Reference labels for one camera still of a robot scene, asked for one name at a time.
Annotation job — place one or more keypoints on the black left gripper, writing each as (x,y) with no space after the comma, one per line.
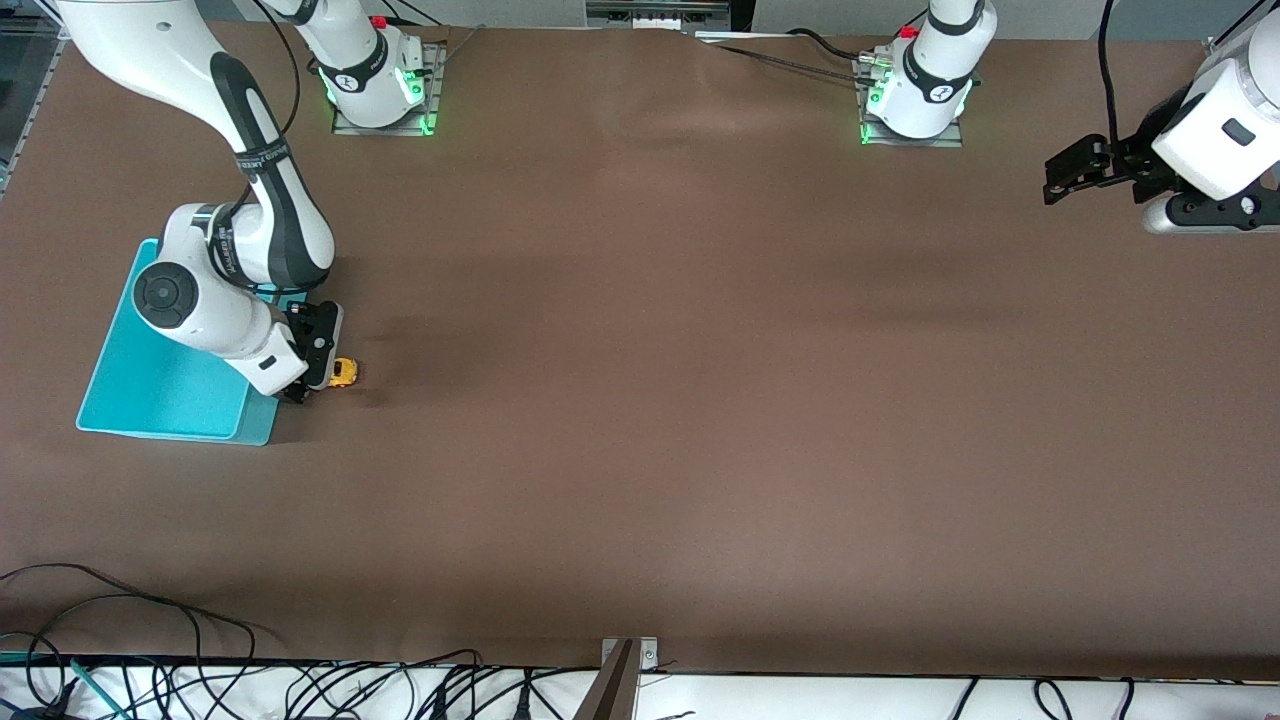
(1133,160)

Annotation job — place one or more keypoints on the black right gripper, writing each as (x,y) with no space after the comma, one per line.
(318,340)

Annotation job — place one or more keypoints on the yellow toy beetle car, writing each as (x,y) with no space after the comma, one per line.
(344,373)

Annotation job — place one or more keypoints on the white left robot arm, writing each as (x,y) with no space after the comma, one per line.
(1225,130)

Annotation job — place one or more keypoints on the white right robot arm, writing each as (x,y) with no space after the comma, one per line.
(250,150)

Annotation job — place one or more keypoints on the teal plastic bin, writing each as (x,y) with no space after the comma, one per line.
(150,390)

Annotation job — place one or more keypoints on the grey metal fixture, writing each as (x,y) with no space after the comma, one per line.
(660,12)

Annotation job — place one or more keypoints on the grey metal mounting plate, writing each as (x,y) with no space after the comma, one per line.
(648,652)

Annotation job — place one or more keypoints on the grey left arm base plate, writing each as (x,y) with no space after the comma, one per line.
(870,135)

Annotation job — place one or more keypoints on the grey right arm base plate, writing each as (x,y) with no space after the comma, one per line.
(435,80)

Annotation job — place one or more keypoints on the grey aluminium frame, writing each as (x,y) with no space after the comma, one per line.
(30,90)

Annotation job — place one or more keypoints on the grey camera pole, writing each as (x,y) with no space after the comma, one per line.
(615,690)

